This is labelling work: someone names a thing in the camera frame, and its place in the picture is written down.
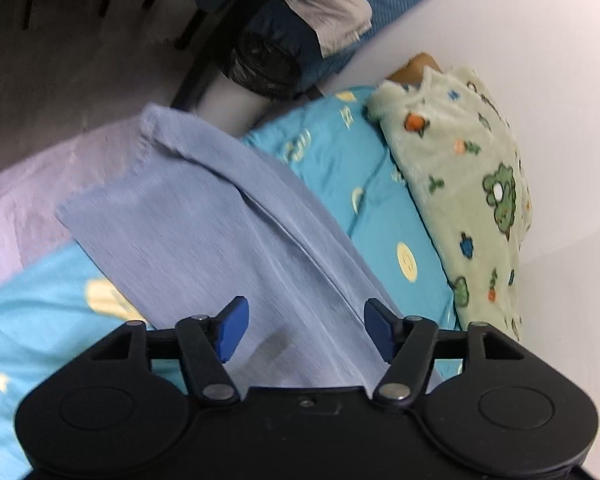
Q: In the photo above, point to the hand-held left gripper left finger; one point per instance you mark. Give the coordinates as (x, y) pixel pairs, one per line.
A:
(232, 330)

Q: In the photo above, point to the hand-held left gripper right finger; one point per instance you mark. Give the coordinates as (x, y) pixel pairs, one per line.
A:
(380, 330)

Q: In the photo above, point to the light blue shirt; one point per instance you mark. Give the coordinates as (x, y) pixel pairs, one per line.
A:
(205, 220)

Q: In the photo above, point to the teal printed bed sheet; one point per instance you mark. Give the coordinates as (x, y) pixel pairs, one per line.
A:
(330, 170)

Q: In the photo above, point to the green cartoon printed blanket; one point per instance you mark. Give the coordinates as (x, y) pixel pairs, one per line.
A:
(460, 160)

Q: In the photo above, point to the lavender cloth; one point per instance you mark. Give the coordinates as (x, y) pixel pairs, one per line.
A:
(25, 200)

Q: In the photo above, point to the brown object under blanket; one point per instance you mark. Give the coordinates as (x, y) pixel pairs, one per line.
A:
(415, 67)

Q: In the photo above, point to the trash bin with black bag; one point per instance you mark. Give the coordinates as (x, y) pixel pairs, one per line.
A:
(262, 62)

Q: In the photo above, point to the white and black table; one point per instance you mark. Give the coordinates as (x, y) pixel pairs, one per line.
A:
(215, 35)

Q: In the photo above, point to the grey cloth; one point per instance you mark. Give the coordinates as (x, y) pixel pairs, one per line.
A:
(325, 5)

